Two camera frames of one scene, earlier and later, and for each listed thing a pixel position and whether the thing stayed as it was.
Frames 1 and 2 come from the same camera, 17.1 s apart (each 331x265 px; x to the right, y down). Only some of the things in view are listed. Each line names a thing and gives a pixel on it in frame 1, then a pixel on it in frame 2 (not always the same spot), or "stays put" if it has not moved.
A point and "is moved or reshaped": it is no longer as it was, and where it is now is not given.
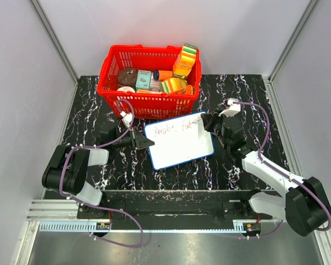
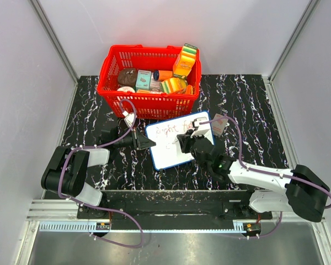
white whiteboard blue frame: x=177 y=140 stays put
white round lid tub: x=125 y=89 stays put
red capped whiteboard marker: x=198 y=120 is moved or reshaped
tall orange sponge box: x=185 y=61 stays put
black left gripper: x=138 y=141 stays put
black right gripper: x=209 y=119 to x=185 y=140
